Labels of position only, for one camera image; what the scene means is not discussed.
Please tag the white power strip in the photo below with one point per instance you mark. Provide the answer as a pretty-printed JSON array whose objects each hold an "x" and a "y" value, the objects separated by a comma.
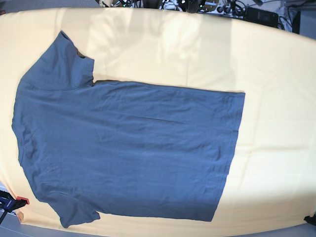
[{"x": 179, "y": 5}]

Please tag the black power adapter brick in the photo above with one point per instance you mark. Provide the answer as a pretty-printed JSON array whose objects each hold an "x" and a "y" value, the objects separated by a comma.
[{"x": 261, "y": 17}]

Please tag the black clamp at right edge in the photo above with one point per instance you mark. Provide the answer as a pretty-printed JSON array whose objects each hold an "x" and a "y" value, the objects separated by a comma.
[{"x": 311, "y": 220}]

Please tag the blue-grey T-shirt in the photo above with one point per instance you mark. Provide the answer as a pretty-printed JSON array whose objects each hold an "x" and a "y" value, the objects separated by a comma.
[{"x": 121, "y": 147}]

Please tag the blue and red clamp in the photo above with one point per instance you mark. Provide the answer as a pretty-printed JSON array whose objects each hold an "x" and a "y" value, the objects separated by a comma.
[{"x": 9, "y": 204}]

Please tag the yellow table cloth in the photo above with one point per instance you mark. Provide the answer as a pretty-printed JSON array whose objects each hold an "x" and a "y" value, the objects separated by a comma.
[{"x": 272, "y": 178}]

